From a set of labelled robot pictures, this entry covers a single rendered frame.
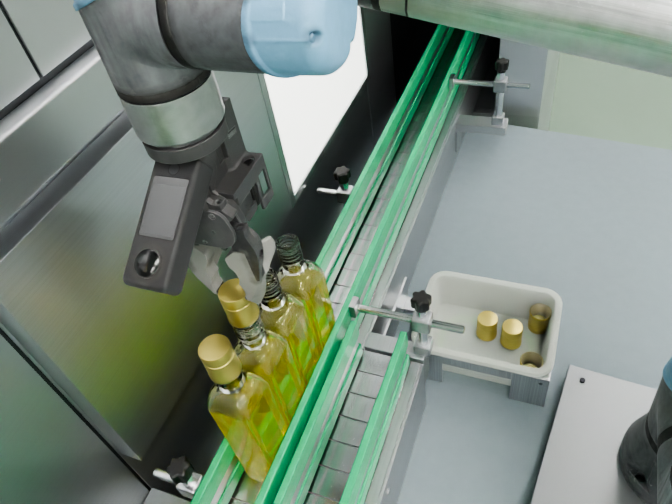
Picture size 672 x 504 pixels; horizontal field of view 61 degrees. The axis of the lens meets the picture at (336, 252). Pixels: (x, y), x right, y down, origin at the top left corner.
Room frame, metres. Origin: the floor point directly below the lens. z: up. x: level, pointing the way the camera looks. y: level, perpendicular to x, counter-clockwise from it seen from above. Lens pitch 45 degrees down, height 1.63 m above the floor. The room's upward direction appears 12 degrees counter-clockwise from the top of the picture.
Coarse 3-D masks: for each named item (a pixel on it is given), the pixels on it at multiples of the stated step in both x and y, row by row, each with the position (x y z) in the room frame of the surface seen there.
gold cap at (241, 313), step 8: (232, 280) 0.42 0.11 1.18; (224, 288) 0.42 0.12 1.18; (232, 288) 0.41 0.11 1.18; (240, 288) 0.41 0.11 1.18; (224, 296) 0.40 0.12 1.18; (232, 296) 0.40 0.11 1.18; (240, 296) 0.40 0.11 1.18; (224, 304) 0.40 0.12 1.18; (232, 304) 0.39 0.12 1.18; (240, 304) 0.40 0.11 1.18; (248, 304) 0.40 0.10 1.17; (256, 304) 0.42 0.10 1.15; (232, 312) 0.40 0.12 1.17; (240, 312) 0.39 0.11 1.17; (248, 312) 0.40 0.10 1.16; (256, 312) 0.41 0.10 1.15; (232, 320) 0.40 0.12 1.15; (240, 320) 0.39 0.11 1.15; (248, 320) 0.40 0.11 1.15
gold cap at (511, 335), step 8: (512, 320) 0.56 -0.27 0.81; (504, 328) 0.55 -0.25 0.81; (512, 328) 0.54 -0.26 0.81; (520, 328) 0.54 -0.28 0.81; (504, 336) 0.54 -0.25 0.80; (512, 336) 0.53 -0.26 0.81; (520, 336) 0.53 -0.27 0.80; (504, 344) 0.54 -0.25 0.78; (512, 344) 0.53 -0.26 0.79; (520, 344) 0.53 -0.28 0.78
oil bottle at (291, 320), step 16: (288, 304) 0.46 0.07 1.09; (304, 304) 0.47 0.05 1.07; (272, 320) 0.44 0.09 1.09; (288, 320) 0.44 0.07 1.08; (304, 320) 0.46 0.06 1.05; (288, 336) 0.43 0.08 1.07; (304, 336) 0.45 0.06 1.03; (304, 352) 0.44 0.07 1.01; (304, 368) 0.43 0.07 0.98; (304, 384) 0.43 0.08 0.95
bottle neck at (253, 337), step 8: (256, 320) 0.40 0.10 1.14; (240, 328) 0.40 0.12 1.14; (248, 328) 0.40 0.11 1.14; (256, 328) 0.40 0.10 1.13; (240, 336) 0.40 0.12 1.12; (248, 336) 0.40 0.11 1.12; (256, 336) 0.40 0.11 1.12; (264, 336) 0.41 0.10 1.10; (248, 344) 0.40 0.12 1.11; (256, 344) 0.40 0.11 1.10
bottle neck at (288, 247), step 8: (280, 240) 0.52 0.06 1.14; (288, 240) 0.52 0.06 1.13; (296, 240) 0.51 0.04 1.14; (280, 248) 0.50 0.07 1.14; (288, 248) 0.50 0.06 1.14; (296, 248) 0.50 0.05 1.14; (280, 256) 0.50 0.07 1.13; (288, 256) 0.50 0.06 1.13; (296, 256) 0.50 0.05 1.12; (288, 264) 0.50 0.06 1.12; (296, 264) 0.50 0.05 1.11; (304, 264) 0.51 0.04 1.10; (288, 272) 0.50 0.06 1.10; (296, 272) 0.50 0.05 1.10
